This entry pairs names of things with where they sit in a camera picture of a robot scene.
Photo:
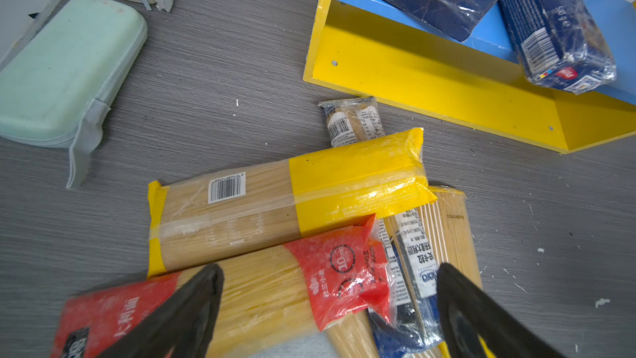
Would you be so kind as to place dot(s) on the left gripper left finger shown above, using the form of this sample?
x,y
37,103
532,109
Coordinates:
x,y
183,326

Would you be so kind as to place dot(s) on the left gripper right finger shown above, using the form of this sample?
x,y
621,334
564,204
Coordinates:
x,y
474,325

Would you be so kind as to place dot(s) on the blue Barilla spaghetti bag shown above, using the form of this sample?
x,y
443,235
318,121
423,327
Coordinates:
x,y
559,44

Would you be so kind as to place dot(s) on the yellow wooden shelf unit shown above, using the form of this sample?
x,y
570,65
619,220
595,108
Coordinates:
x,y
361,53

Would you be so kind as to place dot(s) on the clear blue label noodle pack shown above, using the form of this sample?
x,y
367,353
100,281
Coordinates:
x,y
351,121

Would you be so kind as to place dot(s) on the yellow Pastatime spaghetti bag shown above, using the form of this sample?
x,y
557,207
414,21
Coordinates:
x,y
454,228

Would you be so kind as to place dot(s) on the yellow spaghetti bag with barcode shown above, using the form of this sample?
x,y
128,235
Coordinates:
x,y
223,214

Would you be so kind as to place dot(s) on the mint green zipper case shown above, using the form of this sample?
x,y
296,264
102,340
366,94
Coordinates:
x,y
58,90

